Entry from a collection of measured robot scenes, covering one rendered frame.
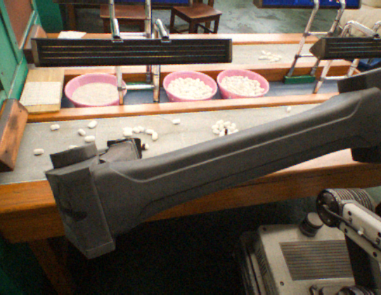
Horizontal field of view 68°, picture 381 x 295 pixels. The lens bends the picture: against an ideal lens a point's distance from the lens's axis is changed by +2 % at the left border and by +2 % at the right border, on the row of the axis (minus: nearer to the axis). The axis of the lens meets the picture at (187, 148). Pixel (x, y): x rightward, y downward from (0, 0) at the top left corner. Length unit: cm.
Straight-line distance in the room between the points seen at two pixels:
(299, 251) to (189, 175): 103
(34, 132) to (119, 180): 98
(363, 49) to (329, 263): 83
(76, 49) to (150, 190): 74
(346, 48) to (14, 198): 124
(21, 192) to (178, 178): 77
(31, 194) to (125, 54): 51
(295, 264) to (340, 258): 19
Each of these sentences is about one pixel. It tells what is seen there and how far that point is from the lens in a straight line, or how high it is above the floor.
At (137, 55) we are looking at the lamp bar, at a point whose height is 107.
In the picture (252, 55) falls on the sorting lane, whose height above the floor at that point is 74.
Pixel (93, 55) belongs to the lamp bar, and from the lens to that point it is 94.
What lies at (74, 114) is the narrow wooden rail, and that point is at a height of 76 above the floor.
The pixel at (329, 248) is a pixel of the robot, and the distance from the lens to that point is 132.
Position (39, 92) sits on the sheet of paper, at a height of 78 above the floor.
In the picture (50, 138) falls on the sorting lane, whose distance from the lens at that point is 116.
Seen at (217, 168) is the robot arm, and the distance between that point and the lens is 26.
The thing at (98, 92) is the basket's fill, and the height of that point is 73.
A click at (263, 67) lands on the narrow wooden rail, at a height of 76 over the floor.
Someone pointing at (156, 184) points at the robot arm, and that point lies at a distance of 25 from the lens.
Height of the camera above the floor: 148
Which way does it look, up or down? 44 degrees down
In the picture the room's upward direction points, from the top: 8 degrees clockwise
